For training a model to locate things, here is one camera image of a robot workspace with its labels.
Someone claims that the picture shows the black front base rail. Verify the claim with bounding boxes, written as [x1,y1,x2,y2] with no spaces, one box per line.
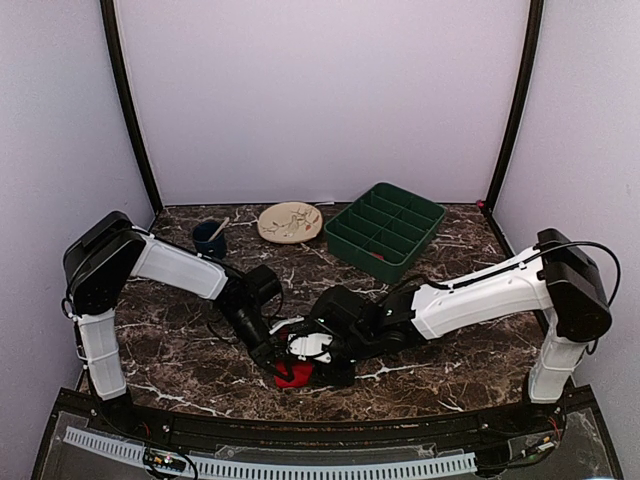
[44,387,600,450]

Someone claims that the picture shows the black right frame post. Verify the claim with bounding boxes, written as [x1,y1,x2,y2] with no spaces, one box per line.
[484,0,545,217]

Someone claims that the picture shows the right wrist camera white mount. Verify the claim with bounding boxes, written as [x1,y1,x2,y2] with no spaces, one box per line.
[287,333,334,364]

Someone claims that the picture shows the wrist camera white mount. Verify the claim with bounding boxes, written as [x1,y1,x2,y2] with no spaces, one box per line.
[269,317,304,335]
[287,333,334,364]

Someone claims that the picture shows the red Santa sock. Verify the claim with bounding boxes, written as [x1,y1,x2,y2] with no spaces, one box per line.
[274,361,314,389]

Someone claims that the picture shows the white slotted cable duct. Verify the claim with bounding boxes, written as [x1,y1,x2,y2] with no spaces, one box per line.
[62,427,478,479]

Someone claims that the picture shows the wooden spoon in cup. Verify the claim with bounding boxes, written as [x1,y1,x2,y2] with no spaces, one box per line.
[208,217,230,242]

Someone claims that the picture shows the black left frame post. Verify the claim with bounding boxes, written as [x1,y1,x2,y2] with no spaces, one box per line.
[99,0,164,216]

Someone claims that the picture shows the dark blue cup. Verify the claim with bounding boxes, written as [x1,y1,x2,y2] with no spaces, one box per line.
[192,221,227,260]

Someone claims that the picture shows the green divided plastic organizer tray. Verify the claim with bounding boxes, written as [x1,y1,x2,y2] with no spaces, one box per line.
[324,182,446,284]

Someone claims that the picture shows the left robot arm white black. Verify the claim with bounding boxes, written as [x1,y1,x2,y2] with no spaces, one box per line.
[62,211,281,436]

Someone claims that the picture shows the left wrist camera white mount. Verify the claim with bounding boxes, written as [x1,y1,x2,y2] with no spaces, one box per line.
[269,317,304,335]

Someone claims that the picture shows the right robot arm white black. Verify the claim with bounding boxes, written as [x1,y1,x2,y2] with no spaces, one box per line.
[293,228,617,434]

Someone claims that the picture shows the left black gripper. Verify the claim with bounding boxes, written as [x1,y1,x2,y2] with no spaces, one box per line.
[219,304,294,381]

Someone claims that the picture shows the black frame post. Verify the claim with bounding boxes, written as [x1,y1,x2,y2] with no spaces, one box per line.
[99,0,164,216]
[484,0,545,217]

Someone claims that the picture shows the beige bird pattern plate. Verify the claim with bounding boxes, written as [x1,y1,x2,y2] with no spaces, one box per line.
[257,202,323,244]

